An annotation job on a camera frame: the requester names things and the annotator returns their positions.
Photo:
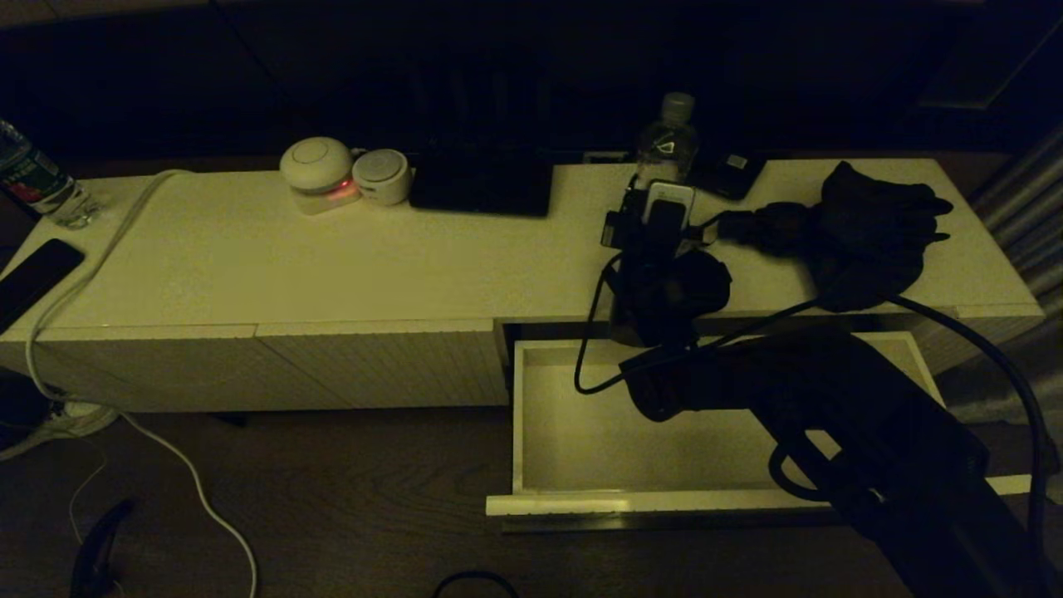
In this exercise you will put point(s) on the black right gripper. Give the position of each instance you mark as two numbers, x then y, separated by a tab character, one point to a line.
656	249

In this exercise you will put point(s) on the clear water bottle grey cap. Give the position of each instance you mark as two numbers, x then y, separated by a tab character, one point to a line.
668	141

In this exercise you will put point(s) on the black umbrella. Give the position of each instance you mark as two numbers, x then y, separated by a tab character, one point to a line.
864	241

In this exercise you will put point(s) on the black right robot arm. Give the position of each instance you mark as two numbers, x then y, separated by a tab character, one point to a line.
830	415

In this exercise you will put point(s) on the white low cabinet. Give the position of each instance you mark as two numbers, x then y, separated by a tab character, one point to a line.
332	266

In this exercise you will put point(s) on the small black set-top box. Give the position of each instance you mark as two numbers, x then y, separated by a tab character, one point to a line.
735	174

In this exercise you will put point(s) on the white power strip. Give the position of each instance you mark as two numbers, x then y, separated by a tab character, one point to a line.
604	157

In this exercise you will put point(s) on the large black box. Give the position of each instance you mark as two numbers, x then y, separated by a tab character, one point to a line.
482	187

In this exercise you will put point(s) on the small white round speaker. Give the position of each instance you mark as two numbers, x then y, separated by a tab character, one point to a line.
380	177

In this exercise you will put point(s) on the white flat charging base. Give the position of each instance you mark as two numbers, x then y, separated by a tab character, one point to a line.
326	204

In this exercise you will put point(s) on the white dome shaped device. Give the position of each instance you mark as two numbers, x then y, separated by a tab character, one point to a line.
315	166

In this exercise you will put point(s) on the white sneaker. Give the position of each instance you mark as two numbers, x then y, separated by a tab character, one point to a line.
66	419

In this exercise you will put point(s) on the black smartphone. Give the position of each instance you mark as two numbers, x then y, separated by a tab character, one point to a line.
33	278

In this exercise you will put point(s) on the water bottle with green label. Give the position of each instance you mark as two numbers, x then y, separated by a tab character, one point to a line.
33	178

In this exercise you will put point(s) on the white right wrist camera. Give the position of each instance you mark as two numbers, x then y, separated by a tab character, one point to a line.
668	208

